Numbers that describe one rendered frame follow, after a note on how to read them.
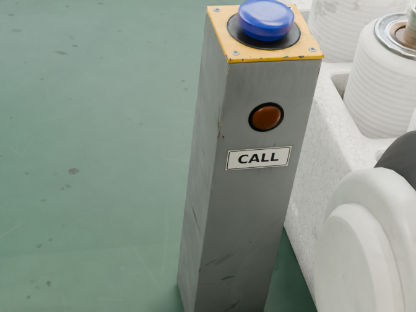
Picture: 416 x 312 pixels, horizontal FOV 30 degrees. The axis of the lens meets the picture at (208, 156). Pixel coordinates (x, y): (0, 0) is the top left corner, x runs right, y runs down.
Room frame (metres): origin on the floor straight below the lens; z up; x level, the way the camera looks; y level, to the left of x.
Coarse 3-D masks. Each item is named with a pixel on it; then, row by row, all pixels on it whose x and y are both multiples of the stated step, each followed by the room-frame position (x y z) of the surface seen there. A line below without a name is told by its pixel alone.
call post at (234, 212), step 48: (240, 96) 0.44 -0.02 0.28; (288, 96) 0.45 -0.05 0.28; (192, 144) 0.50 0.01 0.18; (240, 144) 0.44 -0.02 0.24; (288, 144) 0.46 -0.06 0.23; (192, 192) 0.48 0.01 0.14; (240, 192) 0.45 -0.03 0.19; (288, 192) 0.46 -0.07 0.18; (192, 240) 0.47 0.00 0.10; (240, 240) 0.45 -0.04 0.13; (192, 288) 0.45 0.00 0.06; (240, 288) 0.45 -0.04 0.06
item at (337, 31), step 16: (320, 0) 0.70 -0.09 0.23; (336, 0) 0.68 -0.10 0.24; (352, 0) 0.67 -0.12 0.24; (368, 0) 0.67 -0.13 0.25; (384, 0) 0.68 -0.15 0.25; (400, 0) 0.68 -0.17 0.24; (320, 16) 0.69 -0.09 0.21; (336, 16) 0.68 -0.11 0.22; (352, 16) 0.67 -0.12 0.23; (368, 16) 0.67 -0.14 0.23; (320, 32) 0.69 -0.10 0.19; (336, 32) 0.68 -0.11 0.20; (352, 32) 0.67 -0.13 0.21; (336, 48) 0.68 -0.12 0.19; (352, 48) 0.67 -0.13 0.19
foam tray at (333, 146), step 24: (288, 0) 0.77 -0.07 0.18; (312, 0) 0.78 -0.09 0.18; (336, 72) 0.64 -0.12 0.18; (336, 96) 0.60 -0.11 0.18; (312, 120) 0.59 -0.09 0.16; (336, 120) 0.56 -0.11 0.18; (312, 144) 0.58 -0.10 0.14; (336, 144) 0.53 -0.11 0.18; (360, 144) 0.53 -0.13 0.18; (384, 144) 0.54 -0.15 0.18; (312, 168) 0.57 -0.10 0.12; (336, 168) 0.52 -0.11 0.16; (360, 168) 0.50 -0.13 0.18; (312, 192) 0.55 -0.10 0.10; (288, 216) 0.59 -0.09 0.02; (312, 216) 0.54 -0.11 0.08; (312, 240) 0.53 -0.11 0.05; (312, 264) 0.52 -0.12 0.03; (312, 288) 0.51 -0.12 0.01
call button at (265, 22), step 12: (252, 0) 0.49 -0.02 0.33; (264, 0) 0.50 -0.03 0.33; (240, 12) 0.48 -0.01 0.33; (252, 12) 0.48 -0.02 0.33; (264, 12) 0.48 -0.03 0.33; (276, 12) 0.48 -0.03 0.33; (288, 12) 0.48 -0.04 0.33; (240, 24) 0.47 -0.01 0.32; (252, 24) 0.46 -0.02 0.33; (264, 24) 0.46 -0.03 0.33; (276, 24) 0.47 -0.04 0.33; (288, 24) 0.47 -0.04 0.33; (252, 36) 0.47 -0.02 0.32; (264, 36) 0.47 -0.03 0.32; (276, 36) 0.47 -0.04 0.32
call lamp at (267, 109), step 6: (264, 108) 0.45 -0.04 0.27; (270, 108) 0.45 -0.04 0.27; (276, 108) 0.45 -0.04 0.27; (258, 114) 0.44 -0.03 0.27; (264, 114) 0.44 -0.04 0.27; (270, 114) 0.45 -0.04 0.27; (276, 114) 0.45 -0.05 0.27; (252, 120) 0.44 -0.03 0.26; (258, 120) 0.44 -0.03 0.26; (264, 120) 0.44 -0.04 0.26; (270, 120) 0.45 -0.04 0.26; (276, 120) 0.45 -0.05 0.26; (258, 126) 0.44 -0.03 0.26; (264, 126) 0.45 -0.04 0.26; (270, 126) 0.45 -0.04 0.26
